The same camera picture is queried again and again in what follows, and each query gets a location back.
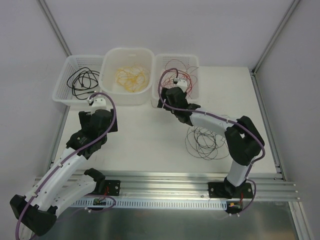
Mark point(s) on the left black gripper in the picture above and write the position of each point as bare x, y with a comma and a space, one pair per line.
113, 124

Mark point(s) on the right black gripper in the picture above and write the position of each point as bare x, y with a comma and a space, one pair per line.
162, 103

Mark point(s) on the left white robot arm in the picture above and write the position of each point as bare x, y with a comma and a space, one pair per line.
40, 207

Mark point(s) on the right white perforated basket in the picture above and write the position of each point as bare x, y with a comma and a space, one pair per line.
188, 68

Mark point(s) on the white perforated basket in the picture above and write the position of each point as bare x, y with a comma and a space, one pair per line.
188, 68
62, 93

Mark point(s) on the left white perforated basket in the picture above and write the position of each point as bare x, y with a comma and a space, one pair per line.
62, 93

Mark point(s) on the middle white plastic tub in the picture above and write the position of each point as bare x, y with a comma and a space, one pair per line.
126, 75

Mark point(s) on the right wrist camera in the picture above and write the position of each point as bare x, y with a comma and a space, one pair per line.
181, 83

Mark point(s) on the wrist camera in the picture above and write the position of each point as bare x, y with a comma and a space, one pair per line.
97, 103
181, 83

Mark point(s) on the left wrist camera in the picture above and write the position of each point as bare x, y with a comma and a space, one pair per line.
97, 103

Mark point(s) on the white slotted cable duct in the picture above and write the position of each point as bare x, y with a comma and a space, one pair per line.
131, 203

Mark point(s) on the right aluminium frame post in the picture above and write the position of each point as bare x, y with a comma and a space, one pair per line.
276, 34

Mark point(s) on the aluminium frame post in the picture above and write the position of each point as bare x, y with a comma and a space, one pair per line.
54, 27
276, 34

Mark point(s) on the left aluminium frame post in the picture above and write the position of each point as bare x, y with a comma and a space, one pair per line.
54, 27

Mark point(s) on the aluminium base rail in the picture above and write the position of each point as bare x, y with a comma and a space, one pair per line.
194, 186

